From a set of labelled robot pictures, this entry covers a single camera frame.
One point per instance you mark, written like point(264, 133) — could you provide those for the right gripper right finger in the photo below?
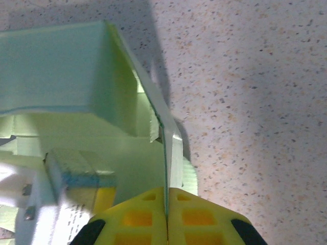
point(199, 222)

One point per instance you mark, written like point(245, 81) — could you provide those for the light green paper box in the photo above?
point(51, 63)

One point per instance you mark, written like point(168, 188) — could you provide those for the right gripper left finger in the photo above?
point(138, 222)

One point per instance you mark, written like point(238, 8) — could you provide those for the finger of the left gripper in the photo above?
point(106, 199)

